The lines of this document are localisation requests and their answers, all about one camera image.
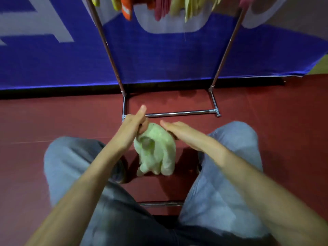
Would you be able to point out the person's left hand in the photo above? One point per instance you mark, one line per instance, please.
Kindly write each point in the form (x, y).
(128, 133)

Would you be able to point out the person's right hand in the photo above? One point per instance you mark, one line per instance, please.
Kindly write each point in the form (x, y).
(187, 135)

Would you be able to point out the metal towel rack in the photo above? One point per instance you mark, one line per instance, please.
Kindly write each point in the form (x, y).
(179, 113)

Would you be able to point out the light green towel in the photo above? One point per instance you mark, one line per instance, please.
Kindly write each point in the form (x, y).
(156, 148)

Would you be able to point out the orange brown patterned towel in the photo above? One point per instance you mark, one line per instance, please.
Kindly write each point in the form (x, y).
(126, 10)

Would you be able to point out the pink towel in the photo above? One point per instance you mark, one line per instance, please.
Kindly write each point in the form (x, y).
(246, 1)
(161, 8)

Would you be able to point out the yellow patterned towel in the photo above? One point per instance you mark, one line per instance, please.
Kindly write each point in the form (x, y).
(115, 3)

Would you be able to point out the pale yellow striped towel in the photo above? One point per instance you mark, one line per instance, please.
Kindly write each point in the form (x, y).
(215, 2)

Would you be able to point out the person's right forearm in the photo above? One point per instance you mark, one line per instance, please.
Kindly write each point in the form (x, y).
(266, 192)

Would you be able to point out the person's left forearm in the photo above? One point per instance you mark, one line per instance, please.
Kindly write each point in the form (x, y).
(77, 197)

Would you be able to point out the person's right shoe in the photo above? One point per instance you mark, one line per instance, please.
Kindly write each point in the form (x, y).
(200, 163)

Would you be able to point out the person's grey trousers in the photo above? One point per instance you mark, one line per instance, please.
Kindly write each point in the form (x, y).
(217, 192)

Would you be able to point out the chrome metal bar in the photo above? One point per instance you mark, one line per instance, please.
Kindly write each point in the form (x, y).
(161, 204)

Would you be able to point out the blue printed banner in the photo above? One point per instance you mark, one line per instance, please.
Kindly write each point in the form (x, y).
(166, 53)

